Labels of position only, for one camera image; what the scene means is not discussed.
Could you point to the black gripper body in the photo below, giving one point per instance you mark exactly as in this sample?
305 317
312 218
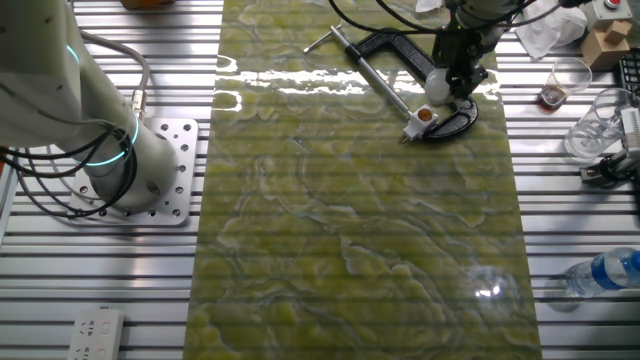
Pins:
460 50

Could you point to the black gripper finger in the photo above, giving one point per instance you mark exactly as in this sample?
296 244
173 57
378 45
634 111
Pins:
472 82
453 87

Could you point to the white light bulb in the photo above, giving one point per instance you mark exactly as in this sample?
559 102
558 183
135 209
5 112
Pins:
437 87

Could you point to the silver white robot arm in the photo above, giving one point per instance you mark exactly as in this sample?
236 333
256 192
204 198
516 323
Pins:
40 75

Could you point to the white lamp socket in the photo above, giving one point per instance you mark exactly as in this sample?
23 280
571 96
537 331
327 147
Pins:
417 125

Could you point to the small white crumpled paper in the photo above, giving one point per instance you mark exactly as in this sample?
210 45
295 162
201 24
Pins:
427 5

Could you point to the black C-clamp with steel screw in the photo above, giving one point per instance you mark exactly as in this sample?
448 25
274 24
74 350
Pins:
400 47

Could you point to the crumpled white tissue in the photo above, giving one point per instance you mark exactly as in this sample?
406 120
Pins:
550 30

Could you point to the plastic cup with brown liquid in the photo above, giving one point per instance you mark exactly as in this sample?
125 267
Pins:
565 82

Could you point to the empty clear plastic cup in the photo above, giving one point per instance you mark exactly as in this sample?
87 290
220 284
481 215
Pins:
595 130

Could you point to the small cardboard box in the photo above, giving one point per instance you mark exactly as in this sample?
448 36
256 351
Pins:
602 52

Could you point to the grey emergency stop box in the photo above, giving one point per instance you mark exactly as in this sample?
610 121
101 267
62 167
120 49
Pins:
600 12

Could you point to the small tan wooden block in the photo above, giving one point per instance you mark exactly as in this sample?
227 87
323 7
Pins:
617 31

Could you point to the black keyboard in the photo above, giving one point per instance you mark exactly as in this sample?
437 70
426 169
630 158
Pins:
631 72

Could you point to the green marble pattern mat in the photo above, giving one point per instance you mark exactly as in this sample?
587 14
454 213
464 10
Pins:
350 225

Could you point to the water bottle with blue cap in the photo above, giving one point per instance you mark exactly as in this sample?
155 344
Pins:
600 272

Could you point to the white power strip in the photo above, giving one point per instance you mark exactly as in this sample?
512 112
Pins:
95 335

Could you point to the silver camera on black clamp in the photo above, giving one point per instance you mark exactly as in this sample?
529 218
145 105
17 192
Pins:
631 130

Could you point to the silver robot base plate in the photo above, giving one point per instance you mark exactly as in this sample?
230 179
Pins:
182 165

